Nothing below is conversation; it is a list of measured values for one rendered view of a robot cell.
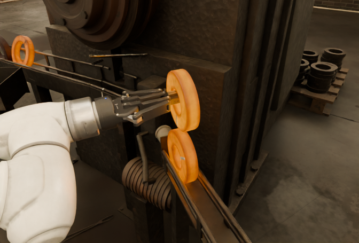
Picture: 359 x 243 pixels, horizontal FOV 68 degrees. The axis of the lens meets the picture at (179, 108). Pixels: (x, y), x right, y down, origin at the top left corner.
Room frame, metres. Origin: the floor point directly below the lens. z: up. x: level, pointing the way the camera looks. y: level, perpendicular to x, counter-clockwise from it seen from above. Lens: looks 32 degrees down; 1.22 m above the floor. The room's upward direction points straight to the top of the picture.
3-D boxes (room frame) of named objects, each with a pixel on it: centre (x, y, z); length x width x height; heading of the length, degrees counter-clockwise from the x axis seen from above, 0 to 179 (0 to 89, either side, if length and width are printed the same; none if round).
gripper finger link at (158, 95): (0.55, 0.08, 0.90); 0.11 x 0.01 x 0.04; 112
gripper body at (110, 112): (0.51, 0.14, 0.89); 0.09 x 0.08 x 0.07; 111
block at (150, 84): (0.86, 0.09, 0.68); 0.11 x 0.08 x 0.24; 146
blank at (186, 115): (0.57, -0.01, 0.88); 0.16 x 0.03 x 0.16; 21
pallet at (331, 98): (2.49, -0.98, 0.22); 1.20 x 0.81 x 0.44; 54
